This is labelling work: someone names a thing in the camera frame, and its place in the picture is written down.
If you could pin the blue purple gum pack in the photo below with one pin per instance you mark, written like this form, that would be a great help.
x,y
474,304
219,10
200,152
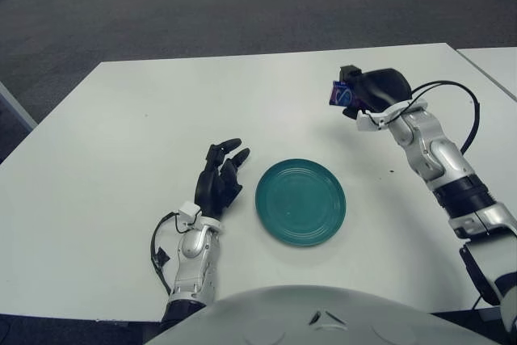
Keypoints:
x,y
341,94

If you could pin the grey robot torso shell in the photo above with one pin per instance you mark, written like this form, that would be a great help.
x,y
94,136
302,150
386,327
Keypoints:
x,y
282,321

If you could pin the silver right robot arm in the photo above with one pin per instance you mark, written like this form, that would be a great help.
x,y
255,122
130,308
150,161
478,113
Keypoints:
x,y
448,167

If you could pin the white neighbouring table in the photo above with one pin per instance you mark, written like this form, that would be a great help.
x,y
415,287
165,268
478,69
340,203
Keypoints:
x,y
493,66

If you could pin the grey desk edge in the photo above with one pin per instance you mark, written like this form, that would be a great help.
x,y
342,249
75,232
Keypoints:
x,y
14,108

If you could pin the teal ribbed plate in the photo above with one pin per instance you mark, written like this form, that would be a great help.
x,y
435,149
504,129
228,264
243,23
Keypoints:
x,y
301,203

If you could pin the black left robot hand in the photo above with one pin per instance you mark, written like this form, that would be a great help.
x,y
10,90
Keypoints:
x,y
210,191

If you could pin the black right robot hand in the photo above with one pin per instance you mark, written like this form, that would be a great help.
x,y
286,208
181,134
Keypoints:
x,y
383,88

